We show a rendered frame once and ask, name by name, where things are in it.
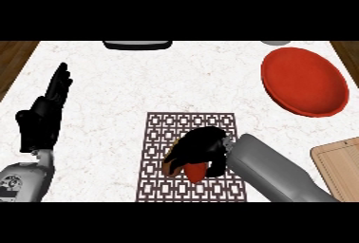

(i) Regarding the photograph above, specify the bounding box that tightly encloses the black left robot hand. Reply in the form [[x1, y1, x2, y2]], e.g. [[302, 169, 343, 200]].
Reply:
[[14, 62, 74, 154]]

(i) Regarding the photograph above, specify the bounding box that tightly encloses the pale wooden cutting board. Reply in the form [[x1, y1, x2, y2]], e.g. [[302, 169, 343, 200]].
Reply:
[[311, 136, 359, 203]]

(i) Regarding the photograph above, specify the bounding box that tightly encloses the brown patterned placemat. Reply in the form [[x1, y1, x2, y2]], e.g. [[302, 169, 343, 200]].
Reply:
[[135, 111, 249, 203]]

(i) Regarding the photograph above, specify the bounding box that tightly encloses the red bowl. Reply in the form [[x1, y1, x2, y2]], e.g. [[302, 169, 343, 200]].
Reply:
[[261, 47, 351, 119]]

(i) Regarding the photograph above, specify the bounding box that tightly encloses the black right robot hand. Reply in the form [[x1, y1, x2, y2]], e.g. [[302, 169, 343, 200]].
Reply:
[[163, 125, 231, 178]]

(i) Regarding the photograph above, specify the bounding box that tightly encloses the red bell pepper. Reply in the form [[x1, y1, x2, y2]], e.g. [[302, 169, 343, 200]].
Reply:
[[182, 161, 207, 184]]

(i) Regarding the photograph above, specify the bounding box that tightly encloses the grey round object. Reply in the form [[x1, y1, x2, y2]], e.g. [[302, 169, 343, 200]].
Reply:
[[261, 40, 292, 47]]

